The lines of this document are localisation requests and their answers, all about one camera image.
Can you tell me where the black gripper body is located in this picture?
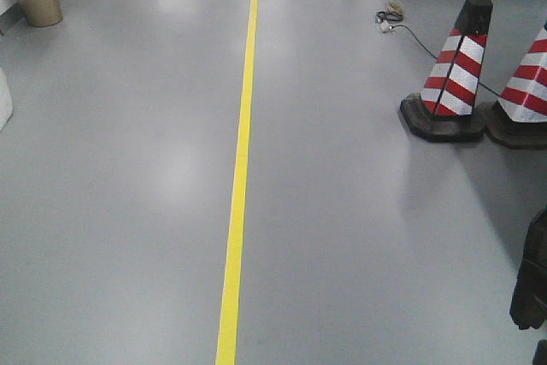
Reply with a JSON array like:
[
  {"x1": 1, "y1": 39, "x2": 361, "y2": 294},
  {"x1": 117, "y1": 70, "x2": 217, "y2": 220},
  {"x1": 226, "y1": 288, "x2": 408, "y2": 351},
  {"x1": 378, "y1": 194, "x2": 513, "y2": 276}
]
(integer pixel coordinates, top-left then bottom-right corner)
[{"x1": 509, "y1": 209, "x2": 546, "y2": 330}]

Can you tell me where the red white traffic cone right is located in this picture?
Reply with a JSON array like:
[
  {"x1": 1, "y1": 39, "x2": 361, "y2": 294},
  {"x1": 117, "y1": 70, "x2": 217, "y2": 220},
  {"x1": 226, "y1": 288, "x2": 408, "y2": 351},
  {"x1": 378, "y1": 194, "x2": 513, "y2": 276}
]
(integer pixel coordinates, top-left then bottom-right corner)
[{"x1": 479, "y1": 27, "x2": 546, "y2": 150}]

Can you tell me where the red white traffic cone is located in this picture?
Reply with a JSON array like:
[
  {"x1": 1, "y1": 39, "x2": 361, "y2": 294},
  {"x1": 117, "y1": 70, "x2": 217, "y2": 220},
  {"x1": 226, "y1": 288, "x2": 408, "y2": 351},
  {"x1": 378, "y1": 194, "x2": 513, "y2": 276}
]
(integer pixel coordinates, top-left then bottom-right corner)
[
  {"x1": 479, "y1": 27, "x2": 546, "y2": 150},
  {"x1": 400, "y1": 0, "x2": 493, "y2": 143}
]

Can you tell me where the red white traffic cone left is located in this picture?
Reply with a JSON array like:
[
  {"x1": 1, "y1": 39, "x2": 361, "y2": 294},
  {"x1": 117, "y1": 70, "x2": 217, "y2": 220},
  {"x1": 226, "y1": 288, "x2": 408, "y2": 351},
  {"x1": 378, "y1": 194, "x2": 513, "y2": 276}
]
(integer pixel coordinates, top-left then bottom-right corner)
[{"x1": 400, "y1": 0, "x2": 493, "y2": 143}]

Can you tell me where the black floor power cable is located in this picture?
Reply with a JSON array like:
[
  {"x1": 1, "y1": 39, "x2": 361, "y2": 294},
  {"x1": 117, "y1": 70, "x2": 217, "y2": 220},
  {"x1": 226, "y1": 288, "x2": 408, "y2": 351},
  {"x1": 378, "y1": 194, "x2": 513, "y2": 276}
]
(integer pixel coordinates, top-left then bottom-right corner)
[{"x1": 375, "y1": 0, "x2": 501, "y2": 99}]

